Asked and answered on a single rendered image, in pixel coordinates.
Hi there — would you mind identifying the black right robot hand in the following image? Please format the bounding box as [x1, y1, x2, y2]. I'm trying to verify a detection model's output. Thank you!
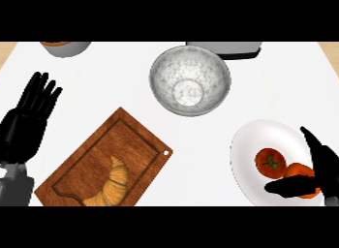
[263, 126, 339, 200]

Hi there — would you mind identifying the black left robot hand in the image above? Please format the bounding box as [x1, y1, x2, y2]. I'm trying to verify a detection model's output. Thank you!
[0, 71, 64, 165]

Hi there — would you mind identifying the red tomato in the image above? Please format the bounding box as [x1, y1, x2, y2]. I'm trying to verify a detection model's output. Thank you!
[254, 147, 288, 179]

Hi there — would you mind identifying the white plate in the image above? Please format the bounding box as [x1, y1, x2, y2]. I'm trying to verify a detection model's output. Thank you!
[228, 119, 328, 207]

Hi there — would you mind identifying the grey speckled bowl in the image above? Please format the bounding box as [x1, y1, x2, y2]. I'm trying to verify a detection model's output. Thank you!
[148, 45, 232, 117]

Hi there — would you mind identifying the orange round fruit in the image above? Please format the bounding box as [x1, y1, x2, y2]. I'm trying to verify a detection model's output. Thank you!
[282, 162, 321, 200]

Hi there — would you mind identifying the brown wooden cutting board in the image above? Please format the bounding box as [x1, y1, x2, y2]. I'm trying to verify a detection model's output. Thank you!
[33, 107, 173, 207]

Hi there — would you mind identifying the golden croissant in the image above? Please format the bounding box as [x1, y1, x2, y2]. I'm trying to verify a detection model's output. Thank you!
[80, 155, 130, 207]

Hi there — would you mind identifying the grey pot with orange inside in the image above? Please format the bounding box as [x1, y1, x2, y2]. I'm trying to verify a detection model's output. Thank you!
[38, 41, 92, 59]

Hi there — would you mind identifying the grey and black appliance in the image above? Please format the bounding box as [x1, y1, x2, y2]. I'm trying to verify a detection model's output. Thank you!
[184, 41, 265, 61]

